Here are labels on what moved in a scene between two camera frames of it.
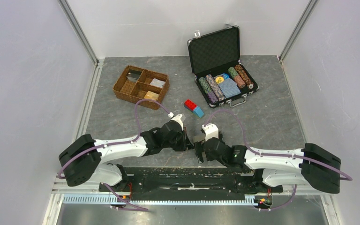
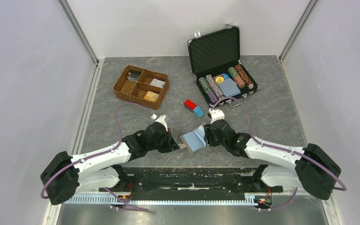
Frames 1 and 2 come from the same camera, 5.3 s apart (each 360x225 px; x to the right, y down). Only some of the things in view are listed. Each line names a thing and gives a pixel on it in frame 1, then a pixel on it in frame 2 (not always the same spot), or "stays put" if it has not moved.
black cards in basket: (133, 75) stays put
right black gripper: (198, 147) -> (209, 140)
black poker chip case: (221, 77) stays put
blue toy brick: (198, 111) stays put
